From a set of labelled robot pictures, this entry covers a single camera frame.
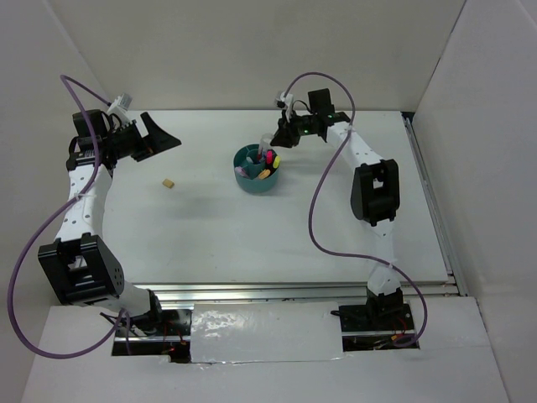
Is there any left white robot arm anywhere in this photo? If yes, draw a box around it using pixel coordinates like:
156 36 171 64
38 109 181 335

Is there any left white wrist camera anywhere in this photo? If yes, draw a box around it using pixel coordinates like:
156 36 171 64
107 92 133 117

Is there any purple cable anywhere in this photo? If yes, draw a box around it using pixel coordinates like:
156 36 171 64
7 75 131 359
284 71 429 348

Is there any black pink highlighter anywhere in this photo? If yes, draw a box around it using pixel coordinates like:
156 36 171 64
266 150 274 165

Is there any white foil cover plate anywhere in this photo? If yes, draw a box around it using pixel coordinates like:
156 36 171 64
190 301 343 364

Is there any purple pink highlighter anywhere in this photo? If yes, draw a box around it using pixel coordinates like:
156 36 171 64
234 166 248 177

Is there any beige eraser block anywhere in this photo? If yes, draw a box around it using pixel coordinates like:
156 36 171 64
163 179 175 189

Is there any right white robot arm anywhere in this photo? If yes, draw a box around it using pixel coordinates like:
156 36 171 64
271 89 404 329

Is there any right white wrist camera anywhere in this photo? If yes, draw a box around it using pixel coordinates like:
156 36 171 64
274 92 294 121

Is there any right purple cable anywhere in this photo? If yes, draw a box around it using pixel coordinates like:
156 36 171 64
284 71 429 348

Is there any orange highlighter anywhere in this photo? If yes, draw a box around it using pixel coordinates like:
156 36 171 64
257 169 271 180

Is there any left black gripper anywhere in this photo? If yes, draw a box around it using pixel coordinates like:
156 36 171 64
103 113 180 163

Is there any black yellow highlighter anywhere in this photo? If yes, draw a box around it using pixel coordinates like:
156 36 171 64
272 155 280 170

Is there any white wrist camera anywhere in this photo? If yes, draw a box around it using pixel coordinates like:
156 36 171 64
107 92 133 117
274 92 294 121

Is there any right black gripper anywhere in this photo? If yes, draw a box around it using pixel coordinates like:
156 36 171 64
270 108 317 149

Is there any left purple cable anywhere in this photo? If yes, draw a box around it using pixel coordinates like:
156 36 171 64
7 75 131 359

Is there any teal round organizer container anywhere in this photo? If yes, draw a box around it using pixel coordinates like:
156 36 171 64
233 144 279 194

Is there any clear tape roll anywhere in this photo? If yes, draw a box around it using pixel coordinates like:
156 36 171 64
259 133 274 148

